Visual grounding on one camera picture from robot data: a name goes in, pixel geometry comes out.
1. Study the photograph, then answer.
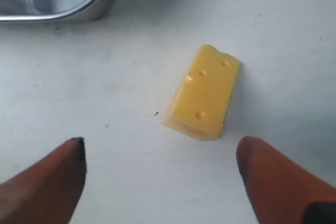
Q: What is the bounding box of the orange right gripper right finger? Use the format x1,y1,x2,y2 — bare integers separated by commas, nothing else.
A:
236,136,335,223

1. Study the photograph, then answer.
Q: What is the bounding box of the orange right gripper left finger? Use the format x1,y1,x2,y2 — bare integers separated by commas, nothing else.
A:
1,137,87,223

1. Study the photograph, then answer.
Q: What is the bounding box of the yellow toy cheese wedge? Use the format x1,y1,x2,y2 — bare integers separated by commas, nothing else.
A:
163,45,240,141

